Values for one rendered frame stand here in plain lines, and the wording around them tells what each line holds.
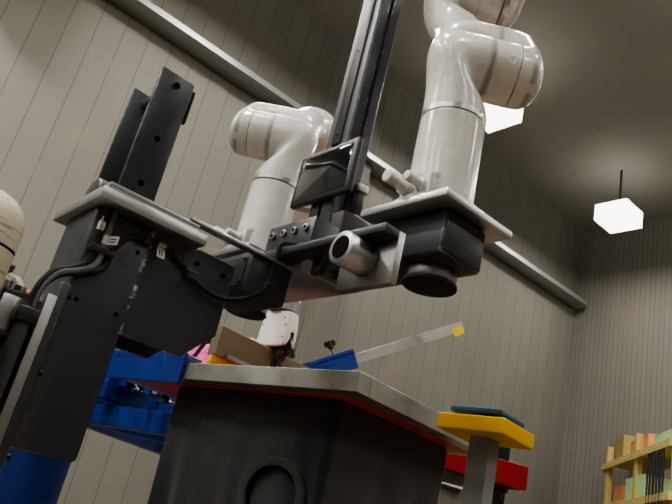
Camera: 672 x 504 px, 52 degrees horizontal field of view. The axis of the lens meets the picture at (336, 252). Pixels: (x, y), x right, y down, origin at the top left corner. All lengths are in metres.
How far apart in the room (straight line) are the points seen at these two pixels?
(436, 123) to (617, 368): 9.34
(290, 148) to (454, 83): 0.42
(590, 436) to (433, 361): 2.86
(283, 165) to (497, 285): 8.09
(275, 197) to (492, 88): 0.45
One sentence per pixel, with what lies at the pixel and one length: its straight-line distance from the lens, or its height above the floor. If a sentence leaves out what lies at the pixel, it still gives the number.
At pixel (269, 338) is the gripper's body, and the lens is 1.82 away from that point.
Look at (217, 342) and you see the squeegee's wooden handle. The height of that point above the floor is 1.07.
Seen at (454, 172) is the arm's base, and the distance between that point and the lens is 0.95.
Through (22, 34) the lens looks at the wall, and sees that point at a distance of 6.20.
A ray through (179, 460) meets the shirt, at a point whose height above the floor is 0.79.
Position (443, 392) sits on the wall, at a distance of 8.32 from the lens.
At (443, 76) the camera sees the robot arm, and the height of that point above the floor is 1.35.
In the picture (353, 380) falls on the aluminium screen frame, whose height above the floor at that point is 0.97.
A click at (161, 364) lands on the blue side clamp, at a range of 1.65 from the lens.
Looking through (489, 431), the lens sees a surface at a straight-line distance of 1.23.
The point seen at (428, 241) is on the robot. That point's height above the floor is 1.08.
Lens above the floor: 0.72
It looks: 21 degrees up
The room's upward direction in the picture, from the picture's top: 13 degrees clockwise
